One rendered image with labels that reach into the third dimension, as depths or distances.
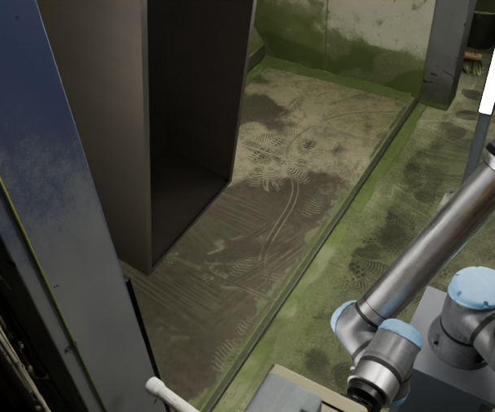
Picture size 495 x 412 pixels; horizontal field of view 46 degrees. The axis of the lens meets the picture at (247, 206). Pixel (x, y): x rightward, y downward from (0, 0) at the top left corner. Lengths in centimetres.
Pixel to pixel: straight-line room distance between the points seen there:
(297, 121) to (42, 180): 283
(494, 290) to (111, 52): 116
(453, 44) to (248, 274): 180
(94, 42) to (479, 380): 138
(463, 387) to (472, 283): 31
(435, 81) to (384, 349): 275
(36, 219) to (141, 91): 75
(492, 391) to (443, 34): 232
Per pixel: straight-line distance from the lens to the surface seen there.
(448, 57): 370
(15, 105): 82
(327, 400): 68
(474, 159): 298
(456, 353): 179
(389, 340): 121
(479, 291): 165
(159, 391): 119
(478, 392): 180
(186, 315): 263
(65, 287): 102
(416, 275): 130
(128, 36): 151
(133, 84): 159
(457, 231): 127
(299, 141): 346
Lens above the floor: 215
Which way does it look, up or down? 44 degrees down
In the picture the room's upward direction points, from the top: 5 degrees counter-clockwise
